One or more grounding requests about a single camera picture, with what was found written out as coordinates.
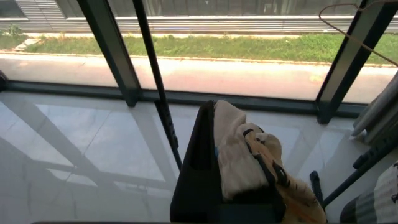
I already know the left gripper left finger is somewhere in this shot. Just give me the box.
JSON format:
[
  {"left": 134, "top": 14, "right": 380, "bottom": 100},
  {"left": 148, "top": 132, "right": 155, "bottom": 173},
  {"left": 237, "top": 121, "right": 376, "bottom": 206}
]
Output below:
[{"left": 169, "top": 100, "right": 223, "bottom": 222}]

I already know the window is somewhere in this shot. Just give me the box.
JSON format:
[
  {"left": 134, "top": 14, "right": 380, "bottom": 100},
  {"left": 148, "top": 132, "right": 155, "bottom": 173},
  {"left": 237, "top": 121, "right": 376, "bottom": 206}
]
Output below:
[{"left": 0, "top": 0, "right": 398, "bottom": 125}]

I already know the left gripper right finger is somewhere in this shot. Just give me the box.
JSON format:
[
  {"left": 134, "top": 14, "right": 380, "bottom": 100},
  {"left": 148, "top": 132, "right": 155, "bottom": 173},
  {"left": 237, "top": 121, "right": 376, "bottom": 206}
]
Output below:
[{"left": 222, "top": 186, "right": 286, "bottom": 222}]

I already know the white laundry basket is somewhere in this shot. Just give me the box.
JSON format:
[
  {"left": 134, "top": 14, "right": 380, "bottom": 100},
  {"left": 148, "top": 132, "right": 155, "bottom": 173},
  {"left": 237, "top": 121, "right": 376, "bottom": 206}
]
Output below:
[{"left": 339, "top": 161, "right": 398, "bottom": 224}]

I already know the pink clothes hanger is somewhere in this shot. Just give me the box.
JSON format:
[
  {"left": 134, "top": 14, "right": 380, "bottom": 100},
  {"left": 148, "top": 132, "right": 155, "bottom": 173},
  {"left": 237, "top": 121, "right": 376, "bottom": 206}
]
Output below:
[{"left": 318, "top": 2, "right": 398, "bottom": 68}]

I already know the cream printed garment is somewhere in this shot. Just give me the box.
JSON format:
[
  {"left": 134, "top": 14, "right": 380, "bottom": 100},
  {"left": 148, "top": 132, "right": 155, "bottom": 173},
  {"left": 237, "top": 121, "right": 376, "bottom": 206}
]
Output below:
[{"left": 213, "top": 99, "right": 327, "bottom": 224}]

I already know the black clothes rack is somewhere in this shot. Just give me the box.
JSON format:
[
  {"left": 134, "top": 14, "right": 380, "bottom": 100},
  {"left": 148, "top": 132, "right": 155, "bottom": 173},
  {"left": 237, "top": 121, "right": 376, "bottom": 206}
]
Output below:
[{"left": 132, "top": 0, "right": 398, "bottom": 209}]

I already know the beige curtain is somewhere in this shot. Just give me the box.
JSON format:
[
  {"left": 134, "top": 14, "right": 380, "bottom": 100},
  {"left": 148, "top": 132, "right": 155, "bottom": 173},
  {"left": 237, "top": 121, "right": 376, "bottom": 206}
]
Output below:
[{"left": 351, "top": 71, "right": 398, "bottom": 147}]

